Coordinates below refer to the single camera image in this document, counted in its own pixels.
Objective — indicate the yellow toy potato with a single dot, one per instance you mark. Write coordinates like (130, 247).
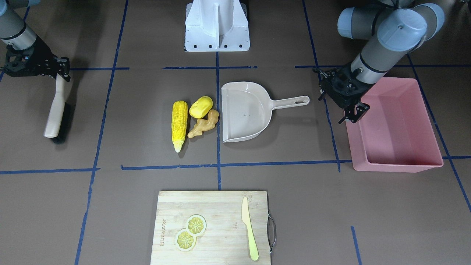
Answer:
(201, 107)

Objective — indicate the upper toy lemon slice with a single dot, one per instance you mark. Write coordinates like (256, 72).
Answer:
(196, 225)

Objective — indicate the beige hand brush black bristles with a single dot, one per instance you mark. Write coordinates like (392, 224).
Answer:
(60, 115)

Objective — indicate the beige plastic dustpan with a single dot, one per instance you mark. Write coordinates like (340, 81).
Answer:
(247, 110)

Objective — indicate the bamboo cutting board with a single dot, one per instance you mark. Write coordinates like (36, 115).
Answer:
(225, 240)

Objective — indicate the yellow toy corn cob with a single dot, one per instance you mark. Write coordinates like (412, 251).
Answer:
(179, 124)

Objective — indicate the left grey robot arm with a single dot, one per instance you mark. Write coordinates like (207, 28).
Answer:
(392, 30)

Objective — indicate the tan toy ginger root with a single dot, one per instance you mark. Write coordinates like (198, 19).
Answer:
(203, 125)

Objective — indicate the lower toy lemon slice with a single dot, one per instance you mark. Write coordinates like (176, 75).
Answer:
(184, 240)

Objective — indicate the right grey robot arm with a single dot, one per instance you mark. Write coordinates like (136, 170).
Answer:
(14, 31)

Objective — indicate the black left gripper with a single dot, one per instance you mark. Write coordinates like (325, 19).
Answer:
(358, 110)

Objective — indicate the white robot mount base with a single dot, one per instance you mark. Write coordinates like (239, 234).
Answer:
(217, 26)

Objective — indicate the toy lemon slice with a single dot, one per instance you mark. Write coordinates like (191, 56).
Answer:
(196, 225)
(184, 240)

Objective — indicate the pink plastic bin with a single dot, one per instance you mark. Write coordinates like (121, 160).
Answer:
(395, 135)

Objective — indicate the yellow plastic toy knife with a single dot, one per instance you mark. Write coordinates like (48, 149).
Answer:
(252, 245)

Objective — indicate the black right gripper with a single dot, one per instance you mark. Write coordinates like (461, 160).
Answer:
(39, 50)

